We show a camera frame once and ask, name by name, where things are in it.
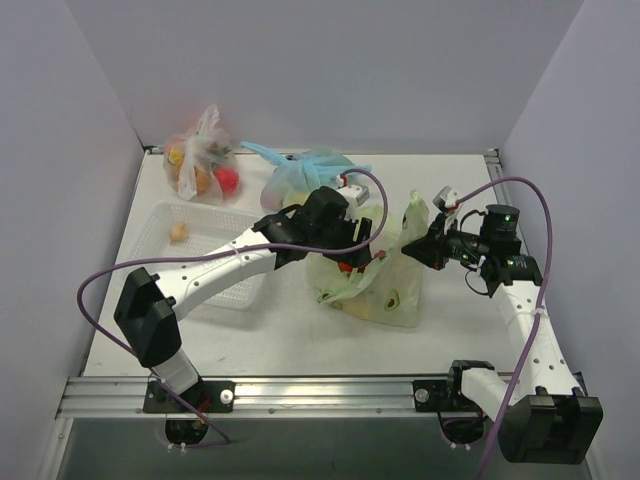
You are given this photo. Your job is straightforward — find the light green avocado plastic bag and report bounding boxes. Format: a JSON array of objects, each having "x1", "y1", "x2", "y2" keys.
[{"x1": 305, "y1": 190, "x2": 429, "y2": 328}]

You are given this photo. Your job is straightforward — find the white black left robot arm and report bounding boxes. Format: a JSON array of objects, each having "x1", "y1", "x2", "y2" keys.
[{"x1": 114, "y1": 185, "x2": 372, "y2": 411}]

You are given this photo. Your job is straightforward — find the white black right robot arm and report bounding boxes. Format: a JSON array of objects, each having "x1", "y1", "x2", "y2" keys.
[{"x1": 402, "y1": 204, "x2": 603, "y2": 465}]

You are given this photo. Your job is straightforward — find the blue tied plastic bag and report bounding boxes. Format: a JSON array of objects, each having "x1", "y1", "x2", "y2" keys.
[{"x1": 240, "y1": 141, "x2": 358, "y2": 211}]

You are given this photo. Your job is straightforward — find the clear tied bag of fruits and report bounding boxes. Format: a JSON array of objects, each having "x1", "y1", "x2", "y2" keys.
[{"x1": 163, "y1": 104, "x2": 240, "y2": 205}]

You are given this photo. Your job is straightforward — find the small tan fake fruit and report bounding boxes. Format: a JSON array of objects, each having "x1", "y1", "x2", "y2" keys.
[{"x1": 169, "y1": 223, "x2": 189, "y2": 244}]

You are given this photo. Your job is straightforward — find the white perforated plastic basket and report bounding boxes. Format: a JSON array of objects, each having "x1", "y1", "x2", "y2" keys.
[{"x1": 115, "y1": 200, "x2": 266, "y2": 310}]

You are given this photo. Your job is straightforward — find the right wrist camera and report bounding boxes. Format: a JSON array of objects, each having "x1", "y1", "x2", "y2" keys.
[{"x1": 432, "y1": 186, "x2": 459, "y2": 218}]

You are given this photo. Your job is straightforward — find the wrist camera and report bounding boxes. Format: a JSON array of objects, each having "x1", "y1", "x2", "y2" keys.
[
  {"x1": 337, "y1": 184, "x2": 370, "y2": 208},
  {"x1": 432, "y1": 186, "x2": 459, "y2": 218}
]

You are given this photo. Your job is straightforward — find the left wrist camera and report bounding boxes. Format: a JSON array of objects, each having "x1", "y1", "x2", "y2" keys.
[{"x1": 337, "y1": 184, "x2": 370, "y2": 208}]

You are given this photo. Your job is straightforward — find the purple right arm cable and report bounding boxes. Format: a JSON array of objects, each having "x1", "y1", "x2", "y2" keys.
[{"x1": 449, "y1": 175, "x2": 553, "y2": 480}]

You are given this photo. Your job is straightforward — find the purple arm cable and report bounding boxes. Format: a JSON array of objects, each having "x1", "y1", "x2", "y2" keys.
[
  {"x1": 449, "y1": 175, "x2": 553, "y2": 480},
  {"x1": 78, "y1": 167, "x2": 390, "y2": 446}
]

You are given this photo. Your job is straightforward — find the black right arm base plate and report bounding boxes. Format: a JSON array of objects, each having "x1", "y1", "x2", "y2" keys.
[{"x1": 412, "y1": 379, "x2": 480, "y2": 414}]

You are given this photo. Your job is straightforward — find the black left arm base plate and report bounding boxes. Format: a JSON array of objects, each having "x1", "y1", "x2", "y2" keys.
[{"x1": 142, "y1": 380, "x2": 236, "y2": 414}]

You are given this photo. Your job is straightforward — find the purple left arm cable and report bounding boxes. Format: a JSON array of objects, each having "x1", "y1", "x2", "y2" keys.
[{"x1": 78, "y1": 167, "x2": 390, "y2": 446}]

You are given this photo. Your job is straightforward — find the aluminium front rail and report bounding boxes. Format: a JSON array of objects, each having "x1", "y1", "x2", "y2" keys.
[{"x1": 57, "y1": 375, "x2": 481, "y2": 420}]

